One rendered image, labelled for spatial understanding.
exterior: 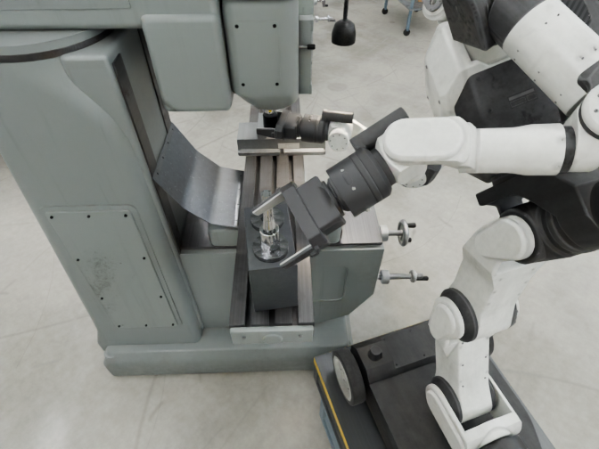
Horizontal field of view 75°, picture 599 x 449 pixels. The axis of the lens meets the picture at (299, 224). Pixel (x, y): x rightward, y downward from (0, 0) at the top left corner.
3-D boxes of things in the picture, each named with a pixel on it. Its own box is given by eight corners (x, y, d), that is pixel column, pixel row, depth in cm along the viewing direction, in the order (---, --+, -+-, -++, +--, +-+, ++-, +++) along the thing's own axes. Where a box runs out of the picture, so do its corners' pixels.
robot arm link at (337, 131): (317, 134, 131) (351, 138, 129) (311, 151, 123) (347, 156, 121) (319, 102, 123) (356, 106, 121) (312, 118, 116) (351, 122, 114)
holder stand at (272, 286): (288, 246, 124) (286, 199, 109) (298, 306, 109) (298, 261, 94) (250, 250, 122) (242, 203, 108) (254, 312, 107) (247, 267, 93)
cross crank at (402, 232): (407, 232, 176) (413, 213, 168) (413, 252, 168) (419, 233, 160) (372, 232, 176) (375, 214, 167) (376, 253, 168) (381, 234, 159)
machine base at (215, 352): (340, 273, 238) (342, 252, 223) (352, 370, 197) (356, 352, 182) (140, 278, 235) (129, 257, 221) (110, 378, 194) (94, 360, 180)
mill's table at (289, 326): (299, 110, 195) (299, 94, 189) (315, 344, 109) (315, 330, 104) (253, 110, 194) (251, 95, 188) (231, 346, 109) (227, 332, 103)
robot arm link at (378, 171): (379, 211, 67) (438, 175, 65) (373, 195, 57) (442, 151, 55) (346, 159, 71) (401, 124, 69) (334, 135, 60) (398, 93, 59)
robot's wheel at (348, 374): (363, 410, 146) (369, 389, 131) (350, 414, 144) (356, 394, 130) (341, 361, 159) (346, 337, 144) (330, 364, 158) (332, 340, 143)
